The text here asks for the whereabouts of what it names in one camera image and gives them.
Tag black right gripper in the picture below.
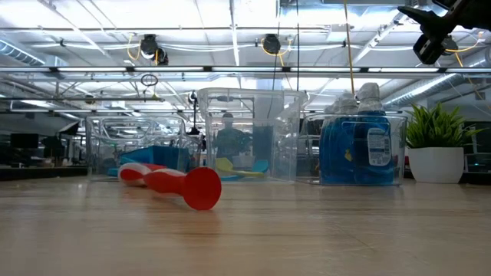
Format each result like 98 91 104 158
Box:
397 0 491 65

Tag blue scrub brush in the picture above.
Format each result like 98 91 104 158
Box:
220 159 270 182

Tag yellow-green scrub brush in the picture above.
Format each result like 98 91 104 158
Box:
215 156 266 179

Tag red white dish brush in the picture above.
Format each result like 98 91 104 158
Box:
117 162 223 212

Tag green plant in white pot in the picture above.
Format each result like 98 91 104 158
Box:
404 101 486 184

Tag person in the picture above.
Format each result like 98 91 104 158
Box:
213 112 251 162

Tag large clear plastic bin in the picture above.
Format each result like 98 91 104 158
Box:
196 87 308 182

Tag black monitor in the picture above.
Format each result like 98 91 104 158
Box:
9 132 40 150

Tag black ceiling cable reel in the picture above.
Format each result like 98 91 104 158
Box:
138 33 170 66
261 33 283 55
444 34 460 55

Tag silver ceiling duct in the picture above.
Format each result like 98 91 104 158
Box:
377 57 491 112

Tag yellow hanging cable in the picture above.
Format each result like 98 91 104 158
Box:
343 0 358 97

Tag small clear handled bin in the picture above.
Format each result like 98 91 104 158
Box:
295 112 408 186
84 114 203 181

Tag thin black hanging cable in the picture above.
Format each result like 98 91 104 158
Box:
295 0 301 93

